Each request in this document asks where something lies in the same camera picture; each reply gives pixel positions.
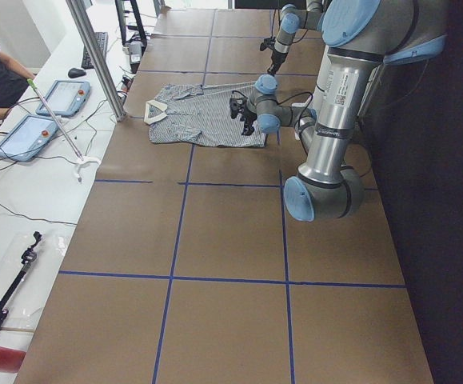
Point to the blue teach pendant near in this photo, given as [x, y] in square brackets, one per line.
[27, 138]

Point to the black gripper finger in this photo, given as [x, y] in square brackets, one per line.
[272, 69]
[246, 130]
[276, 67]
[251, 129]

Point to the blue teach pendant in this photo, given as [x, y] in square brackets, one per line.
[66, 98]
[27, 138]

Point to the blue teach pendant far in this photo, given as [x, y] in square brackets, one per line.
[66, 98]

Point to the aluminium frame post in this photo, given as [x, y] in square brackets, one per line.
[86, 31]

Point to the black computer mouse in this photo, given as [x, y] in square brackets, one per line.
[76, 72]

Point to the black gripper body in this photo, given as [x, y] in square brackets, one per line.
[250, 117]
[276, 58]

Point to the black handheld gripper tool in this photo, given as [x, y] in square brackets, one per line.
[27, 259]

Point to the silver reacher grabber stick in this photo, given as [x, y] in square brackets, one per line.
[82, 159]

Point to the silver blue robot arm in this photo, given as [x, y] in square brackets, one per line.
[291, 21]
[359, 36]

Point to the navy white striped polo shirt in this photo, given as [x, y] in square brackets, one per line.
[200, 115]

